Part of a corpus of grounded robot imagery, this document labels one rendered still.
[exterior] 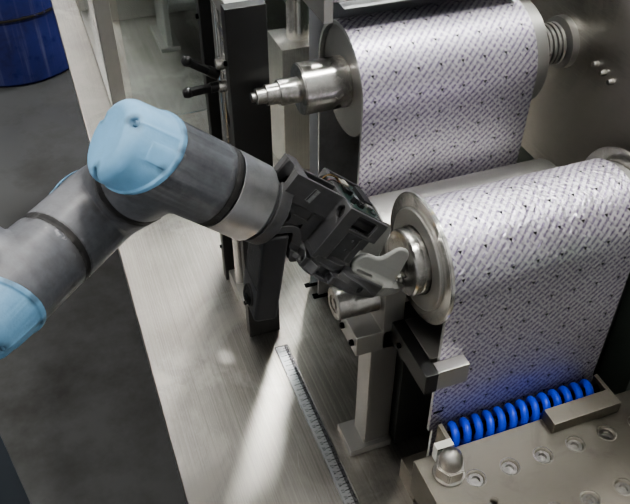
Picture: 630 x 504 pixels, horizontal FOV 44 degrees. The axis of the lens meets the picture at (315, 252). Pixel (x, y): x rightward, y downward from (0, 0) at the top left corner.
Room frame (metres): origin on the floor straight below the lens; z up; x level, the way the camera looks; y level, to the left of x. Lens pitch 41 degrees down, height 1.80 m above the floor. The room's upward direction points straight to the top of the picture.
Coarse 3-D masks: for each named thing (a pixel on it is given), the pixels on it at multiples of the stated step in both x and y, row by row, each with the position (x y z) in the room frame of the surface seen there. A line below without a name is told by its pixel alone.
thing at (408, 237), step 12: (408, 228) 0.64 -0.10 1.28; (396, 240) 0.64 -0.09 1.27; (408, 240) 0.62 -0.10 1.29; (420, 240) 0.62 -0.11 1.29; (420, 252) 0.61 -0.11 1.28; (408, 264) 0.61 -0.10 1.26; (420, 264) 0.60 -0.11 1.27; (408, 276) 0.61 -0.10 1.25; (420, 276) 0.59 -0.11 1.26; (408, 288) 0.60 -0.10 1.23; (420, 288) 0.59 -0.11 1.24
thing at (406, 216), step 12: (624, 168) 0.72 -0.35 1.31; (396, 216) 0.68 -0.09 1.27; (408, 216) 0.65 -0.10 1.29; (420, 216) 0.63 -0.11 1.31; (396, 228) 0.67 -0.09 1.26; (420, 228) 0.62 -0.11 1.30; (432, 240) 0.60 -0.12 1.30; (432, 252) 0.60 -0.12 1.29; (432, 264) 0.59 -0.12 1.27; (432, 276) 0.59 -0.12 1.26; (432, 288) 0.59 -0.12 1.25; (420, 300) 0.61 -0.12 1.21; (432, 300) 0.58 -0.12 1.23
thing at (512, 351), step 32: (608, 288) 0.65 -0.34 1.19; (480, 320) 0.59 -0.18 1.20; (512, 320) 0.60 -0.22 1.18; (544, 320) 0.62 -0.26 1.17; (576, 320) 0.63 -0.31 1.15; (608, 320) 0.65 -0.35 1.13; (448, 352) 0.58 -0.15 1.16; (480, 352) 0.59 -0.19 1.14; (512, 352) 0.61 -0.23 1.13; (544, 352) 0.62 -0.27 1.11; (576, 352) 0.64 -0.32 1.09; (480, 384) 0.59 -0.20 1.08; (512, 384) 0.61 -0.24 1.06; (544, 384) 0.63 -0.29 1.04; (448, 416) 0.58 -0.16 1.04
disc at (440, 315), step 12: (408, 192) 0.67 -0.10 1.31; (396, 204) 0.69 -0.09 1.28; (408, 204) 0.66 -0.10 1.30; (420, 204) 0.64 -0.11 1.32; (432, 216) 0.61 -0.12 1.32; (432, 228) 0.61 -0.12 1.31; (444, 240) 0.59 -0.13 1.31; (444, 252) 0.58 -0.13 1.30; (444, 264) 0.58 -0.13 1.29; (444, 276) 0.58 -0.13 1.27; (444, 288) 0.57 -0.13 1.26; (444, 300) 0.57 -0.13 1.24; (420, 312) 0.61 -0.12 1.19; (432, 312) 0.59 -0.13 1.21; (444, 312) 0.57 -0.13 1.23; (432, 324) 0.59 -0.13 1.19
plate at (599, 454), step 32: (608, 416) 0.59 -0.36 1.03; (480, 448) 0.54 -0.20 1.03; (512, 448) 0.54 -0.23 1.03; (544, 448) 0.54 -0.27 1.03; (576, 448) 0.55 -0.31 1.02; (608, 448) 0.54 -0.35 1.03; (416, 480) 0.51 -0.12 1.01; (480, 480) 0.50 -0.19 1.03; (512, 480) 0.50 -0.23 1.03; (544, 480) 0.50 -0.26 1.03; (576, 480) 0.50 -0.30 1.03; (608, 480) 0.50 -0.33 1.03
